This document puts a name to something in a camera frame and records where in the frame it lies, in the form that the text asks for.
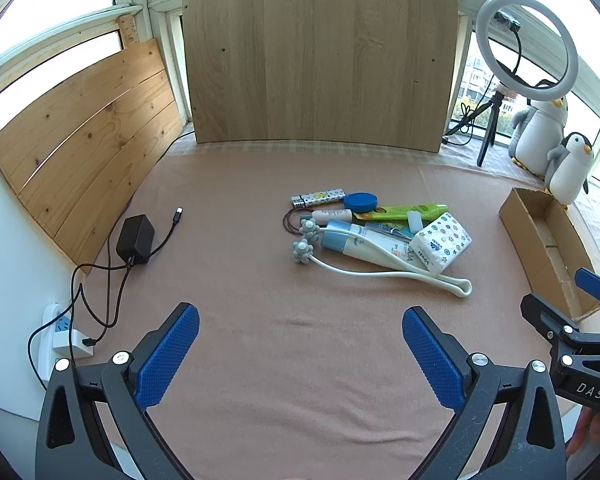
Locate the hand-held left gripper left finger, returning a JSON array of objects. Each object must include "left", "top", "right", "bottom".
[{"left": 34, "top": 302, "right": 201, "bottom": 480}]

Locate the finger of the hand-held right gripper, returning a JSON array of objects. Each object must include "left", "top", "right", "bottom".
[
  {"left": 521, "top": 293, "right": 580, "bottom": 348},
  {"left": 576, "top": 268, "right": 600, "bottom": 311}
]

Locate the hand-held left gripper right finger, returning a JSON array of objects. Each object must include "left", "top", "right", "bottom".
[{"left": 402, "top": 306, "right": 569, "bottom": 480}]

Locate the cardboard box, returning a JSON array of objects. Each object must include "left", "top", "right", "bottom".
[{"left": 498, "top": 187, "right": 600, "bottom": 323}]

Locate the blue tissue packet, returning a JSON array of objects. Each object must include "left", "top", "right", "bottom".
[{"left": 365, "top": 222, "right": 415, "bottom": 241}]

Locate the yellow patterned lighter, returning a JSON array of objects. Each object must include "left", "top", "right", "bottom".
[{"left": 291, "top": 187, "right": 347, "bottom": 209}]

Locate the person's right hand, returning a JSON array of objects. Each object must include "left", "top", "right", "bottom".
[{"left": 566, "top": 406, "right": 600, "bottom": 457}]

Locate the pink blanket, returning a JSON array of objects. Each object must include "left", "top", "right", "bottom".
[{"left": 30, "top": 152, "right": 600, "bottom": 480}]

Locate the white star-print tissue pack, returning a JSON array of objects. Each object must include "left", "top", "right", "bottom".
[{"left": 411, "top": 212, "right": 472, "bottom": 275}]

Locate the black power adapter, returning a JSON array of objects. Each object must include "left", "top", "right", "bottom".
[{"left": 116, "top": 214, "right": 155, "bottom": 266}]

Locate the small penguin plush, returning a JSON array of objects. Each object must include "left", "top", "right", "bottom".
[{"left": 544, "top": 132, "right": 594, "bottom": 208}]

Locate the white and blue tube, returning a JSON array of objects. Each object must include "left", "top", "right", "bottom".
[{"left": 321, "top": 220, "right": 421, "bottom": 266}]

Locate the green tube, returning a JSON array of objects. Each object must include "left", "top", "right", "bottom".
[{"left": 352, "top": 203, "right": 449, "bottom": 223}]

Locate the large penguin plush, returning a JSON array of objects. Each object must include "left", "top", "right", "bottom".
[{"left": 508, "top": 80, "right": 570, "bottom": 178}]

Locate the white grey-ball massager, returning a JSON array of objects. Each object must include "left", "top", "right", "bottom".
[{"left": 292, "top": 218, "right": 473, "bottom": 298}]

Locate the blue round lid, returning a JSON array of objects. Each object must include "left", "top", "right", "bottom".
[{"left": 343, "top": 191, "right": 378, "bottom": 212}]

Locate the small pink-white tube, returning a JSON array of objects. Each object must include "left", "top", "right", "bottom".
[{"left": 312, "top": 209, "right": 355, "bottom": 225}]

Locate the black tripod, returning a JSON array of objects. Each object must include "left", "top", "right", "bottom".
[{"left": 445, "top": 87, "right": 510, "bottom": 168}]

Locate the pine plank board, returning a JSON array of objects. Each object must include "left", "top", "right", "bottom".
[{"left": 0, "top": 37, "right": 185, "bottom": 276}]

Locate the black phone holder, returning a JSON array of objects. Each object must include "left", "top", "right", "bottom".
[{"left": 494, "top": 9, "right": 526, "bottom": 81}]

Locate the light oak wood panel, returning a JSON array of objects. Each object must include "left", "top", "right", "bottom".
[{"left": 181, "top": 0, "right": 460, "bottom": 153}]

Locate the black power cable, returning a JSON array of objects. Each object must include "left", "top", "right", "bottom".
[{"left": 27, "top": 262, "right": 131, "bottom": 391}]

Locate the black usb cable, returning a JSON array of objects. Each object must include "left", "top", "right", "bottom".
[{"left": 82, "top": 206, "right": 185, "bottom": 348}]

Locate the brown hair tie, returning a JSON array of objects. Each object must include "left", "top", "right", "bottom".
[{"left": 282, "top": 209, "right": 315, "bottom": 236}]

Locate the white ring light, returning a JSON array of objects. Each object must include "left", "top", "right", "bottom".
[{"left": 474, "top": 0, "right": 579, "bottom": 103}]

